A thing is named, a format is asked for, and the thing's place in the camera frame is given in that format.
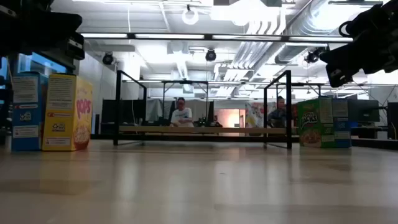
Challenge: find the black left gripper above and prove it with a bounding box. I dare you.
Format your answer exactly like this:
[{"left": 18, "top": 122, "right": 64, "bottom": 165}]
[{"left": 30, "top": 14, "right": 85, "bottom": 60}]

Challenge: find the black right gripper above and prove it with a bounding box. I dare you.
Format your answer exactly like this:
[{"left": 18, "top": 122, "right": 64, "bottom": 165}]
[{"left": 320, "top": 39, "right": 398, "bottom": 88}]

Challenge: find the green Apple Jacks cereal box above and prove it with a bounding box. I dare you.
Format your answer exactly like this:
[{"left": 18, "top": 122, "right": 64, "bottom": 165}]
[{"left": 297, "top": 97, "right": 336, "bottom": 149}]

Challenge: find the yellow Corn Pops cereal box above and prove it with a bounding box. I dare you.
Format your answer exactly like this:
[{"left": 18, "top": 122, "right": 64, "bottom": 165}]
[{"left": 42, "top": 73, "right": 94, "bottom": 152}]

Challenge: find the blue Rice Krispies cereal box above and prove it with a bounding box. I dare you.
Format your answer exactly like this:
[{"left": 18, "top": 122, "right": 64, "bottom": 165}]
[
  {"left": 331, "top": 98, "right": 353, "bottom": 149},
  {"left": 11, "top": 72, "right": 49, "bottom": 152}
]

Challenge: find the large glass window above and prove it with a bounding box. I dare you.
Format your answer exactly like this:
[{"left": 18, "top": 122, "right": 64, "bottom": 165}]
[{"left": 17, "top": 52, "right": 68, "bottom": 75}]

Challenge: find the black computer monitor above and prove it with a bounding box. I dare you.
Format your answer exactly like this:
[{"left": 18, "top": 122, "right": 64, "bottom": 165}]
[
  {"left": 387, "top": 101, "right": 398, "bottom": 140},
  {"left": 348, "top": 99, "right": 381, "bottom": 123},
  {"left": 101, "top": 99, "right": 146, "bottom": 125}
]

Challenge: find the person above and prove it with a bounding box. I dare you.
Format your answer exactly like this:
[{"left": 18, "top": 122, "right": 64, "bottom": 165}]
[
  {"left": 267, "top": 95, "right": 287, "bottom": 128},
  {"left": 169, "top": 97, "right": 195, "bottom": 128}
]

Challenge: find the white colourful printed banner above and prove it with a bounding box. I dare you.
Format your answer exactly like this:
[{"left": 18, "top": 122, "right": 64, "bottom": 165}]
[{"left": 245, "top": 102, "right": 265, "bottom": 128}]

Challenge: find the black background rig frame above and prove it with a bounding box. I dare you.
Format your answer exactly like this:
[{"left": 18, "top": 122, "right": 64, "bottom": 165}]
[
  {"left": 275, "top": 82, "right": 323, "bottom": 100},
  {"left": 161, "top": 80, "right": 210, "bottom": 127}
]

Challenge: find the silver ventilation duct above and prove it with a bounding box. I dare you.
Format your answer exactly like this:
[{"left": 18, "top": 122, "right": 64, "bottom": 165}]
[{"left": 275, "top": 0, "right": 346, "bottom": 65}]

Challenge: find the white ring ceiling fixture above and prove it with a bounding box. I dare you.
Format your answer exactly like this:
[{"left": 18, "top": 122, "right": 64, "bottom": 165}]
[{"left": 182, "top": 7, "right": 200, "bottom": 26}]

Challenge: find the black aluminium table frame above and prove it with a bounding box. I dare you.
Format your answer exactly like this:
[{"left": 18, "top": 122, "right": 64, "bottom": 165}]
[{"left": 90, "top": 133, "right": 398, "bottom": 151}]

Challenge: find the black frame wooden shelf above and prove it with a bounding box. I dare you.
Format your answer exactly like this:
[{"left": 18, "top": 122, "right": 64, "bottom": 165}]
[{"left": 113, "top": 70, "right": 293, "bottom": 149}]

